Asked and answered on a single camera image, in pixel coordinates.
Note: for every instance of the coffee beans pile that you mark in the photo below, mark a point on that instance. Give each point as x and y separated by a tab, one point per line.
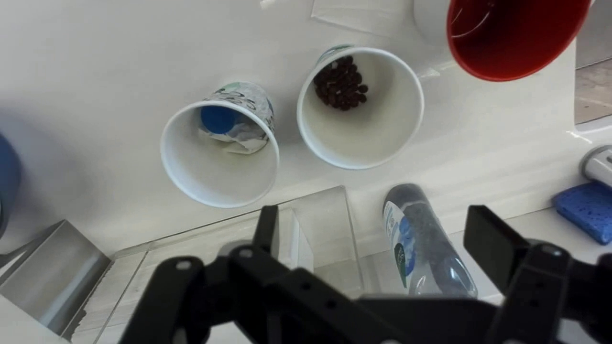
341	83

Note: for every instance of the paper cup holding blue lid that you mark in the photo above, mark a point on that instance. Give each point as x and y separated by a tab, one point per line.
216	173

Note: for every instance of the clear water bottle green cap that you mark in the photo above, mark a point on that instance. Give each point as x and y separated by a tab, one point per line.
427	249

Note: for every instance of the blue sponge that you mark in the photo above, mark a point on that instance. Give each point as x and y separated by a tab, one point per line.
589	211

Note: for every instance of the blue plate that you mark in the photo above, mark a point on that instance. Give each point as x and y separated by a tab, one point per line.
8	184

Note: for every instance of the white mug with red inside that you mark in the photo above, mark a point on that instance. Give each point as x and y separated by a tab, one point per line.
509	31

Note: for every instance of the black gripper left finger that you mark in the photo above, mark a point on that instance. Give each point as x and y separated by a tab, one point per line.
280	299

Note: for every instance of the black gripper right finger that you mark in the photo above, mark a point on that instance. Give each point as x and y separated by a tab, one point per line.
542	299

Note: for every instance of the paper cup holding coffee beans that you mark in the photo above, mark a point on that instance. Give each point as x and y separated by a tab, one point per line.
369	127

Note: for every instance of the blue lid with crumpled wrapper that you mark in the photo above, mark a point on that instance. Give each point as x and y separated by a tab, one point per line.
222	121

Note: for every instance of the thin white paper sheet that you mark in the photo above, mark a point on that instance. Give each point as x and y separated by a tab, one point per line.
364	12

